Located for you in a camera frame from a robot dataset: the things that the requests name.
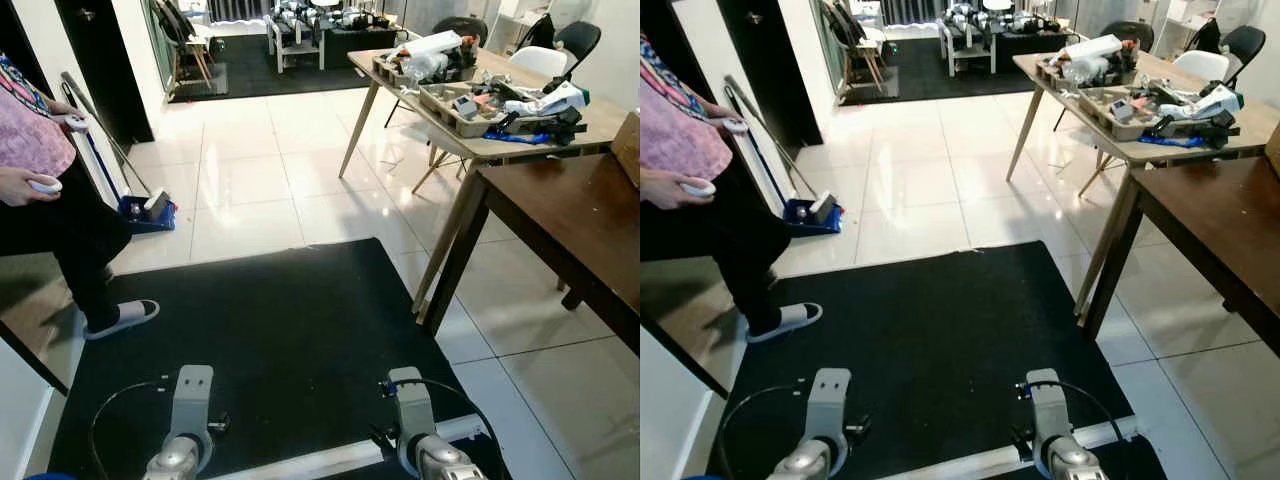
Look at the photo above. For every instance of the person's left hand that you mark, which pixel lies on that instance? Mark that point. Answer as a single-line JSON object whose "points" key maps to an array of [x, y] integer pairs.
{"points": [[715, 108], [58, 108]]}

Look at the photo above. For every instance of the grey frame shelf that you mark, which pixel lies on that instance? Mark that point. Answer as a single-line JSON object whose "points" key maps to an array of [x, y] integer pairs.
{"points": [[295, 30], [965, 35]]}

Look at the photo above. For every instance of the white flat package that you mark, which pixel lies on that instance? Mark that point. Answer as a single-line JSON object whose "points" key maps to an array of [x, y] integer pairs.
{"points": [[1092, 47], [430, 45]]}

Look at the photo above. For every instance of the blue and white floor sweeper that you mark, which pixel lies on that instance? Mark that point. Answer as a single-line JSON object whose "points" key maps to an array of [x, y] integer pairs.
{"points": [[140, 218], [805, 220]]}

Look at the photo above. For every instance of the white and green carton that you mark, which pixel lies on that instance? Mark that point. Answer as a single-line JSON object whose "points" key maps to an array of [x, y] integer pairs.
{"points": [[1215, 100], [560, 98]]}

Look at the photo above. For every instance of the white tape strip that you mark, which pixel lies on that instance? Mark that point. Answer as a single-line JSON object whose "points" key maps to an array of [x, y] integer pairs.
{"points": [[980, 459], [330, 457]]}

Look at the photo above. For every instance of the dark brown wooden table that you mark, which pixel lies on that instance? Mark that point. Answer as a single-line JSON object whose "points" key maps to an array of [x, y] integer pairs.
{"points": [[570, 215], [1210, 215]]}

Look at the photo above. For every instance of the person's right hand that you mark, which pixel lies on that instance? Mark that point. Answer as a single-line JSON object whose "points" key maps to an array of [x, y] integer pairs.
{"points": [[15, 187], [660, 188]]}

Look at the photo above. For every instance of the light wooden table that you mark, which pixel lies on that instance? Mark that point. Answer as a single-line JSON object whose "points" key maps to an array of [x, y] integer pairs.
{"points": [[1255, 118], [595, 118]]}

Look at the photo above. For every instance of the white chair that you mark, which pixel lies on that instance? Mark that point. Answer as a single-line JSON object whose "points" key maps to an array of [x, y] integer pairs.
{"points": [[1200, 65], [540, 60]]}

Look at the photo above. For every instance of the white shelf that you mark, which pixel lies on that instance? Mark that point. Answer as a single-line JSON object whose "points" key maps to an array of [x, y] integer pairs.
{"points": [[1180, 20], [520, 20]]}

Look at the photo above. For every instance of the brown cabinet top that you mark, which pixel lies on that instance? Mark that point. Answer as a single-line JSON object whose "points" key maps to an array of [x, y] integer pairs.
{"points": [[30, 310], [690, 320]]}

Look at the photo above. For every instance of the black door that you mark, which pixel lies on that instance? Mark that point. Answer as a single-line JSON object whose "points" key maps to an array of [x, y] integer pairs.
{"points": [[765, 70], [100, 60]]}

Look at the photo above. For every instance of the white slipper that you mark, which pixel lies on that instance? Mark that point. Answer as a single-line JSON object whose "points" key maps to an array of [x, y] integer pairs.
{"points": [[790, 320], [125, 318]]}

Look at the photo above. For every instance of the dark rug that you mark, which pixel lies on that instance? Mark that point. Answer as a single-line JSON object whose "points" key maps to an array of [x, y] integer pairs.
{"points": [[250, 75], [920, 80]]}

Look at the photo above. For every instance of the person in pink top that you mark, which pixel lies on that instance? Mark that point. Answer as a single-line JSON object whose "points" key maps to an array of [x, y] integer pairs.
{"points": [[710, 240], [50, 230]]}

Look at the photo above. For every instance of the black device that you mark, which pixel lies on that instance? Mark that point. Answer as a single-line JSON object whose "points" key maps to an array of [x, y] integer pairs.
{"points": [[1215, 128], [555, 125]]}

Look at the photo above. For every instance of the black floor mat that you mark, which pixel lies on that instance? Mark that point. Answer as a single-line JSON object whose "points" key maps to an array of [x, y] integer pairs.
{"points": [[930, 330], [280, 330]]}

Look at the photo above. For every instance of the white handheld controller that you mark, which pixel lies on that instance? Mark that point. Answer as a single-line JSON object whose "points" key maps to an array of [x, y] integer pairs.
{"points": [[76, 122], [46, 186], [698, 188], [736, 125]]}

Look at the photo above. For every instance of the clear plastic bottle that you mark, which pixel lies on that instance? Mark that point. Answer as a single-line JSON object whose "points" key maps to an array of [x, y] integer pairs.
{"points": [[425, 66], [1085, 70]]}

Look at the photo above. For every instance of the wooden rack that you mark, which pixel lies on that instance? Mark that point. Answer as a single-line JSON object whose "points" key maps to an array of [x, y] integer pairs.
{"points": [[860, 50], [185, 50]]}

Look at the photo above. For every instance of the grey pulp packaging tray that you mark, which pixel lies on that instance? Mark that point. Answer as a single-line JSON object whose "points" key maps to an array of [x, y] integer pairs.
{"points": [[390, 68], [1100, 108], [1050, 72], [445, 105]]}

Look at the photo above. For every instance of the black chair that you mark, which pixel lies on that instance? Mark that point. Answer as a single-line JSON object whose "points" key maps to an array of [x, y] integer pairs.
{"points": [[1243, 42], [578, 38], [1128, 32], [460, 27]]}

